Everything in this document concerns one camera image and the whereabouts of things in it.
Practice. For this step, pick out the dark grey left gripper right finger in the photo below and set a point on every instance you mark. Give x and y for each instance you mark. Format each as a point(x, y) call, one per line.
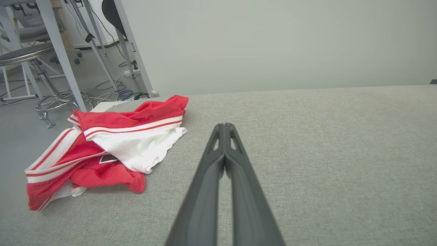
point(251, 205)

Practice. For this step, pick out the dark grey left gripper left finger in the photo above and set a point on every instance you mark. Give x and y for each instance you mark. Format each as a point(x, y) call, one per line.
point(201, 201)

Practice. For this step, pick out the red and white jersey shirt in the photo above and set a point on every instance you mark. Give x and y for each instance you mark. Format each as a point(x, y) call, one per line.
point(112, 150)

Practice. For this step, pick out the white equipment box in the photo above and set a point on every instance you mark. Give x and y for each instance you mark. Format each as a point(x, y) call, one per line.
point(104, 106)

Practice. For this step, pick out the white power strip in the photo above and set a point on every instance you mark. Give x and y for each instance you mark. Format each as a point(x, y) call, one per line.
point(131, 72)

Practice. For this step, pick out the white desk leg with foot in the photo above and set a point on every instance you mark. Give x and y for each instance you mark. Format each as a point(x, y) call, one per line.
point(135, 48)

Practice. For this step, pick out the thin white desk strut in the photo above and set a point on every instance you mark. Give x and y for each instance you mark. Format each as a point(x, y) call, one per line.
point(97, 51)

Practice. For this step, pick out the black curved chair back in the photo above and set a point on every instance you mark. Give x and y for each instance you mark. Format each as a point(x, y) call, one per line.
point(112, 13)

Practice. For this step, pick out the wide white desk leg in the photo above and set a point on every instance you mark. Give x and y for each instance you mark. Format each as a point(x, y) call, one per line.
point(59, 48)

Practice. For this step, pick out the chrome bar stool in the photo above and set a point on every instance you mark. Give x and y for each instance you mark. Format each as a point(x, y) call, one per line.
point(24, 54)

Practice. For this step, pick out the grey office chair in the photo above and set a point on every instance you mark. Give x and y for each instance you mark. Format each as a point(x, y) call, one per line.
point(30, 24)

